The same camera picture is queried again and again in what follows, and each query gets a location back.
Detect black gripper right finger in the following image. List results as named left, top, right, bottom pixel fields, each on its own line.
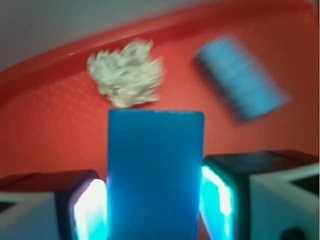
left=200, top=150, right=320, bottom=240

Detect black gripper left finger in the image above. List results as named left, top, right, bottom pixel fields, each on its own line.
left=0, top=169, right=108, bottom=240

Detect blue rectangular block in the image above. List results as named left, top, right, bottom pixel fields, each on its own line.
left=106, top=109, right=204, bottom=240

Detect red plastic tray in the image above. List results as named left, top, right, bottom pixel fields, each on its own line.
left=0, top=0, right=320, bottom=177

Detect light blue sponge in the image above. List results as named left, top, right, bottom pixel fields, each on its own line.
left=194, top=36, right=292, bottom=122

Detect white knotted rope toy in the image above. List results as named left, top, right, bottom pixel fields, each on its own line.
left=87, top=38, right=164, bottom=109

